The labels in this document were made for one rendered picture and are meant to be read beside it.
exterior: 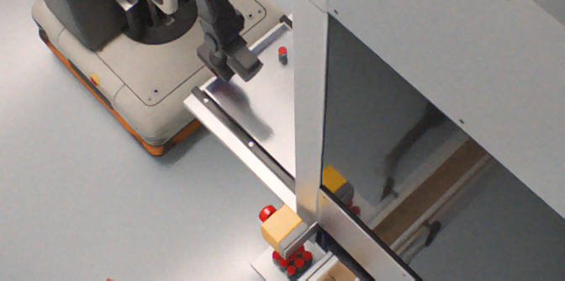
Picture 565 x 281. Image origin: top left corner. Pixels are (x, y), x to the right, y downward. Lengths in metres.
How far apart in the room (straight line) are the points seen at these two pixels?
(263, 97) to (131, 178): 1.01
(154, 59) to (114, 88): 0.16
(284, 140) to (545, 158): 1.15
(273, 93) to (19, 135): 1.30
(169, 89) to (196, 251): 0.52
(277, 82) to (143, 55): 0.86
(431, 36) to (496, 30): 0.11
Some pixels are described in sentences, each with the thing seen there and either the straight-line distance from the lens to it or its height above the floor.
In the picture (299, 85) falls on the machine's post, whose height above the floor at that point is 1.55.
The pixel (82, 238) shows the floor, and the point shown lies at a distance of 2.98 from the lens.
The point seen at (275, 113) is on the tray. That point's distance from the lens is 2.08.
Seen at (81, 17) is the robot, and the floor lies 0.50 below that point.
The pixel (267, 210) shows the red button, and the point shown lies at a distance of 1.85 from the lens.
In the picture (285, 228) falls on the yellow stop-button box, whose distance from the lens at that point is 1.82.
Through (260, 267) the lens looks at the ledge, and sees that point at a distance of 1.95.
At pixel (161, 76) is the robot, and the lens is 2.85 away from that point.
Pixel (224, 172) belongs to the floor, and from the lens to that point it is 2.99.
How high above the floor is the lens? 2.75
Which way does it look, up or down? 64 degrees down
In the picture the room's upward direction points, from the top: 2 degrees counter-clockwise
